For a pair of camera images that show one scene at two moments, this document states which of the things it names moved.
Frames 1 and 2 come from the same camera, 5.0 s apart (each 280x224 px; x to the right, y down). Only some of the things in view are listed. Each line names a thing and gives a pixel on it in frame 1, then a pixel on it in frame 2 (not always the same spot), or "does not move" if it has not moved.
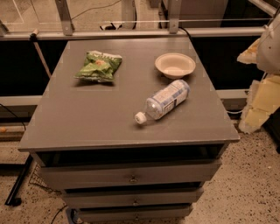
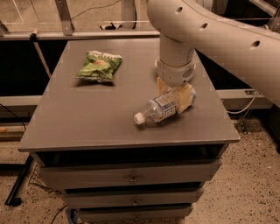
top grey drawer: (66, 178) does not move
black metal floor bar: (12, 199) does not move
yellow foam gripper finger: (249, 56) to (173, 72)
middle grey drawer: (136, 195) does not move
